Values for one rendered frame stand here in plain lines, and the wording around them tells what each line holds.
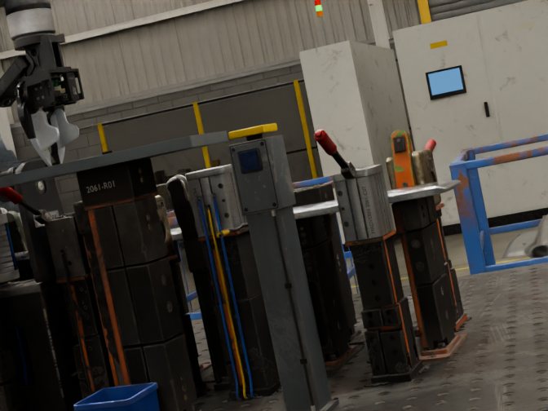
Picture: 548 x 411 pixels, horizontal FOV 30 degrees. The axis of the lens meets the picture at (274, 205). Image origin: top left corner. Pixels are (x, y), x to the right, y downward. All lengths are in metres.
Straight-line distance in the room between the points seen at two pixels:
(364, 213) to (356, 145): 8.13
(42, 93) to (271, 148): 0.41
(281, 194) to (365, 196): 0.18
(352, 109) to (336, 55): 0.53
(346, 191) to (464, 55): 8.08
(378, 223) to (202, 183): 0.32
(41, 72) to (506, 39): 8.23
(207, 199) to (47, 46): 0.37
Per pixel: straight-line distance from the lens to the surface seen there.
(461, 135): 9.75
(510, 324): 2.03
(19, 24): 1.75
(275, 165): 1.57
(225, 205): 1.77
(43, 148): 1.74
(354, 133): 9.82
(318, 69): 9.89
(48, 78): 1.71
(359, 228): 1.70
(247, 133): 1.58
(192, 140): 1.58
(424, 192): 1.78
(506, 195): 9.77
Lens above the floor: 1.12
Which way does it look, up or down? 3 degrees down
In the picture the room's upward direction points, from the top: 12 degrees counter-clockwise
